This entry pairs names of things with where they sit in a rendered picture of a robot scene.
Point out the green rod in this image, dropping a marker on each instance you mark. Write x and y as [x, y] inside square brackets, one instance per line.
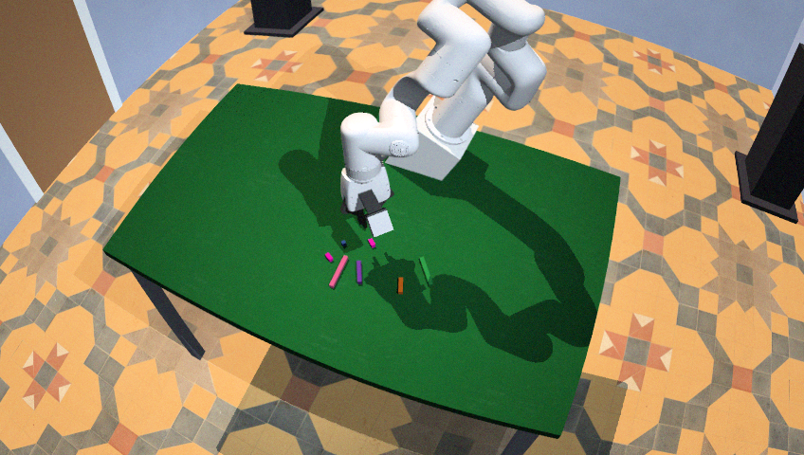
[426, 271]

